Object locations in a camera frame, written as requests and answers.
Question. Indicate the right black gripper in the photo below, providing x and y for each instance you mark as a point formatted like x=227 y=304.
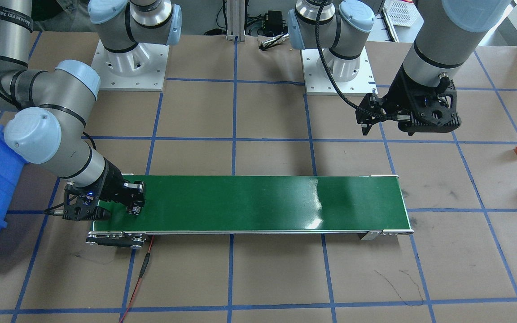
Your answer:
x=112 y=180

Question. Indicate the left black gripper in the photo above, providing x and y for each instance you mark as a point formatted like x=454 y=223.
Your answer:
x=396 y=95

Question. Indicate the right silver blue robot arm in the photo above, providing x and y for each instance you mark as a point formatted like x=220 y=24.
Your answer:
x=52 y=107

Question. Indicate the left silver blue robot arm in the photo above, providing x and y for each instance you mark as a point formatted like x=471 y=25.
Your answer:
x=451 y=31

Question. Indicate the green conveyor belt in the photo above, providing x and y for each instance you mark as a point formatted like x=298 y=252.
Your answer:
x=187 y=204

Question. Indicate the white plastic basket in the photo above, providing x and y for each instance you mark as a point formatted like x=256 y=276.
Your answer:
x=402 y=12

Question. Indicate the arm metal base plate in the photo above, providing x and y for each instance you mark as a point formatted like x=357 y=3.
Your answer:
x=354 y=78
x=141 y=69

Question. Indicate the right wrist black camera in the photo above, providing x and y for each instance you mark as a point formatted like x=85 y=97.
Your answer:
x=79 y=205

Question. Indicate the aluminium frame post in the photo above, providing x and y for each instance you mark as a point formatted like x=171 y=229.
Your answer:
x=236 y=20

